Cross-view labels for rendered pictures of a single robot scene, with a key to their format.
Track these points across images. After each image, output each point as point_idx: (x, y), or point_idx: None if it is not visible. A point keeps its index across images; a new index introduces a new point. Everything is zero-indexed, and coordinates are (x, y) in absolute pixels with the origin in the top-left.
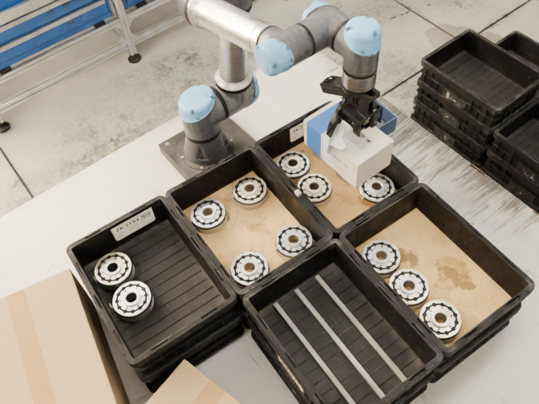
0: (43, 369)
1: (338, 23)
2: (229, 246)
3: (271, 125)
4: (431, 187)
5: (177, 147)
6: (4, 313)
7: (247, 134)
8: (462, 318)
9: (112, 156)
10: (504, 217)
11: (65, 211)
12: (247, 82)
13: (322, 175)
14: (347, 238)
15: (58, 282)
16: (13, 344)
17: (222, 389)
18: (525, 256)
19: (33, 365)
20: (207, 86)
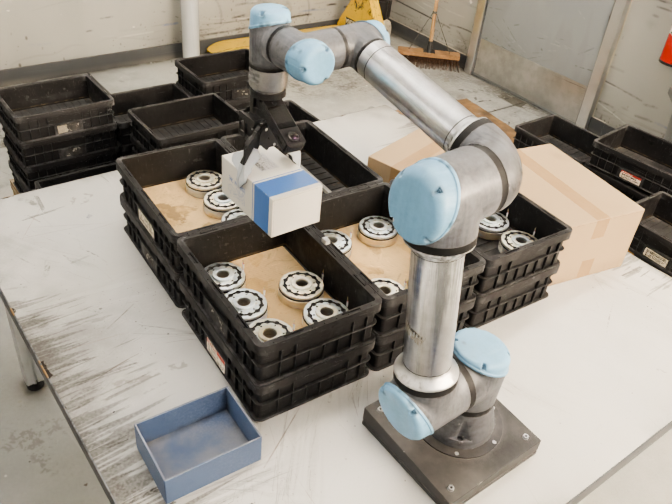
0: (541, 175)
1: (294, 28)
2: (401, 258)
3: (352, 484)
4: (127, 353)
5: (506, 430)
6: (602, 207)
7: (394, 439)
8: (181, 189)
9: (613, 455)
10: (57, 310)
11: (634, 380)
12: (400, 354)
13: (286, 313)
14: None
15: (566, 220)
16: (578, 190)
17: (394, 167)
18: (64, 273)
19: (551, 178)
20: (468, 359)
